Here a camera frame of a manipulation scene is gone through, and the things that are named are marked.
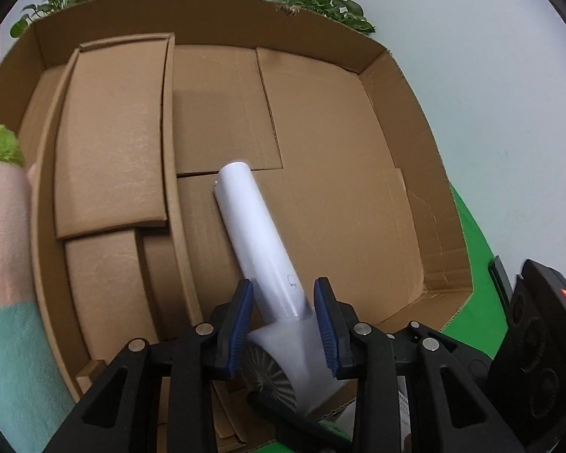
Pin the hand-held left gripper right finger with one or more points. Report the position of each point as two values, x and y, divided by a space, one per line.
325 330

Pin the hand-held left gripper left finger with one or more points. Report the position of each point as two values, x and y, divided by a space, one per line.
239 330

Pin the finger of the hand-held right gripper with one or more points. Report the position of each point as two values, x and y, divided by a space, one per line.
453 347
499 283

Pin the white hair dryer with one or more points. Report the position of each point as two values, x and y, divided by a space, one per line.
250 226

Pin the large cardboard box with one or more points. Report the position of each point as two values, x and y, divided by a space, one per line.
339 160

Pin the small cardboard box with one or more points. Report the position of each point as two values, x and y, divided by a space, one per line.
113 141

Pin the pink and teal plush toy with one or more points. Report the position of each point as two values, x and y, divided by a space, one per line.
9 269

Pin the small green potted plant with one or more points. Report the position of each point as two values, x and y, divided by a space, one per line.
325 2

